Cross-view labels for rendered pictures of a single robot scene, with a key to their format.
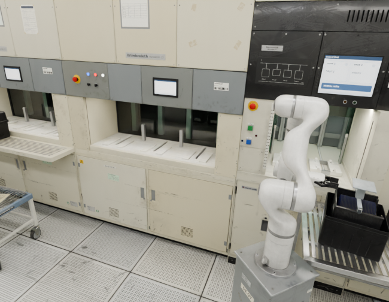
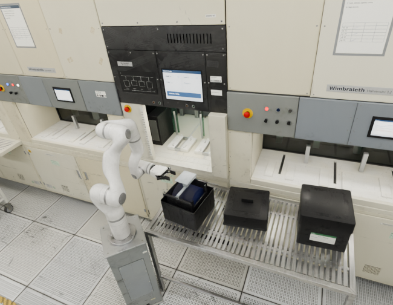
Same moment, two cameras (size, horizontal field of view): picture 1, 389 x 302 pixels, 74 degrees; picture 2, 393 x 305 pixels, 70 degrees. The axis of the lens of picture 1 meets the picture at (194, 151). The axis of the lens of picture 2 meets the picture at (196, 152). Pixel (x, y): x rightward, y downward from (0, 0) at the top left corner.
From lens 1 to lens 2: 1.28 m
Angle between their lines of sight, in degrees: 14
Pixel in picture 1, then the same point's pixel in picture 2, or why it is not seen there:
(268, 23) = (115, 43)
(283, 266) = (121, 238)
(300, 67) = (149, 78)
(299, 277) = (130, 245)
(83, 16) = not seen: outside the picture
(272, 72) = (131, 82)
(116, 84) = (29, 92)
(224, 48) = (92, 63)
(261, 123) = (138, 121)
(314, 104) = (114, 132)
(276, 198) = (95, 198)
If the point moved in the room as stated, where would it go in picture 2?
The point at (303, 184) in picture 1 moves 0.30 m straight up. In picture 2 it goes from (110, 189) to (95, 147)
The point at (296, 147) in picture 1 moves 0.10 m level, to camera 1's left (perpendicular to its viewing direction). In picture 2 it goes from (105, 164) to (89, 164)
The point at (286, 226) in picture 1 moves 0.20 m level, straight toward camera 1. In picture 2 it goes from (110, 215) to (86, 239)
